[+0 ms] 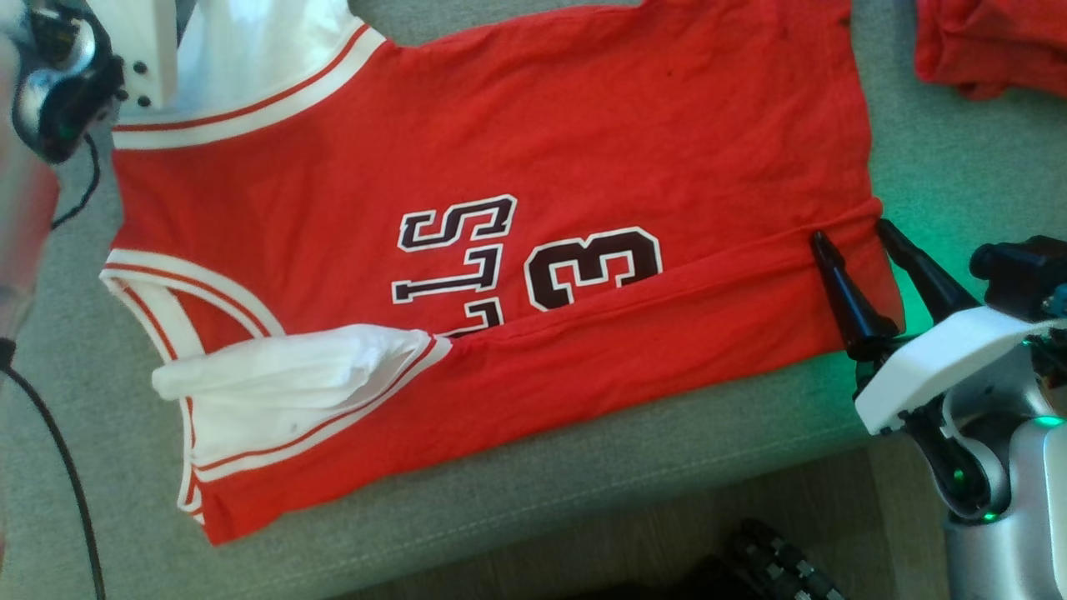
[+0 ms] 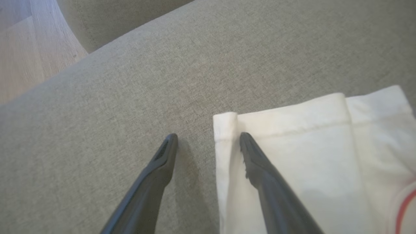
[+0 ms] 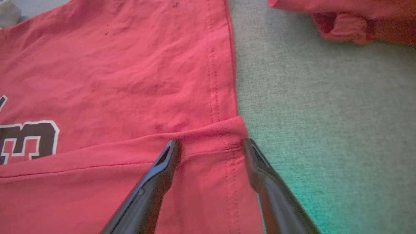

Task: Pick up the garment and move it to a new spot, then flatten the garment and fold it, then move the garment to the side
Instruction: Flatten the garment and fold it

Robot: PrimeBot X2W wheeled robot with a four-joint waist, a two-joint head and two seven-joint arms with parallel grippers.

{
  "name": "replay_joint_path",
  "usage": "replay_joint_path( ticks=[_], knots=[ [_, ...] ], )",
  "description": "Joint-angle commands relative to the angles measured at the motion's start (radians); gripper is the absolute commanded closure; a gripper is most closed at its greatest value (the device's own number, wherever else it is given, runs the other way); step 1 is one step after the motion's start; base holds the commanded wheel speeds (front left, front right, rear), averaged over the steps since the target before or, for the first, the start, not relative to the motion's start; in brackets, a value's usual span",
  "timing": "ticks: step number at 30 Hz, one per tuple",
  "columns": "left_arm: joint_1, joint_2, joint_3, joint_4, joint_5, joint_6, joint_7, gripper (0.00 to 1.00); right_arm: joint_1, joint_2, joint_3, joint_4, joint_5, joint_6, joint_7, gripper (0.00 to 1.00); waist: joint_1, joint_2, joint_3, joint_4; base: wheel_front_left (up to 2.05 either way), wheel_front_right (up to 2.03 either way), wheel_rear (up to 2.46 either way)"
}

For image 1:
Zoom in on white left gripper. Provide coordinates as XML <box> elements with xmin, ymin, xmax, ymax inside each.
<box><xmin>88</xmin><ymin>0</ymin><xmax>181</xmax><ymax>111</ymax></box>

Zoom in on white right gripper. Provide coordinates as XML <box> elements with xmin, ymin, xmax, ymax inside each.
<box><xmin>810</xmin><ymin>218</ymin><xmax>1064</xmax><ymax>436</ymax></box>

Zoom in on red basketball jersey white trim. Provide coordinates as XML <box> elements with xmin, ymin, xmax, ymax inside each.
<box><xmin>100</xmin><ymin>0</ymin><xmax>907</xmax><ymax>547</ymax></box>

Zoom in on red shorts with white trim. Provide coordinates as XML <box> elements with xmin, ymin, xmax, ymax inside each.
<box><xmin>914</xmin><ymin>0</ymin><xmax>1067</xmax><ymax>102</ymax></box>

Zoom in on large grey sofa seat cushion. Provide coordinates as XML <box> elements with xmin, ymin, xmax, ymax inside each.
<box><xmin>0</xmin><ymin>0</ymin><xmax>1067</xmax><ymax>600</ymax></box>

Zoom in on thin black cable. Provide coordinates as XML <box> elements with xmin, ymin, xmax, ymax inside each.
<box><xmin>52</xmin><ymin>133</ymin><xmax>103</xmax><ymax>230</ymax></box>
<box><xmin>0</xmin><ymin>337</ymin><xmax>108</xmax><ymax>600</ymax></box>

